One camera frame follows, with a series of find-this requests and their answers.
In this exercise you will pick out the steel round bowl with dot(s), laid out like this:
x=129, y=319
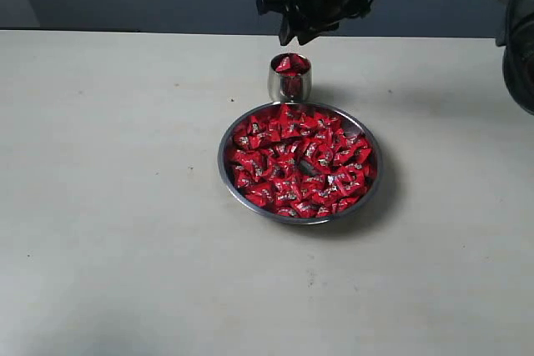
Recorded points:
x=300, y=219

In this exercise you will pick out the red wrapped candy pile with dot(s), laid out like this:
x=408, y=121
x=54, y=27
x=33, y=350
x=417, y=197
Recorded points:
x=267, y=172

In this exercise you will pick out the shiny steel cup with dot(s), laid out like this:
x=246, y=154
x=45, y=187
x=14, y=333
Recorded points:
x=288, y=89

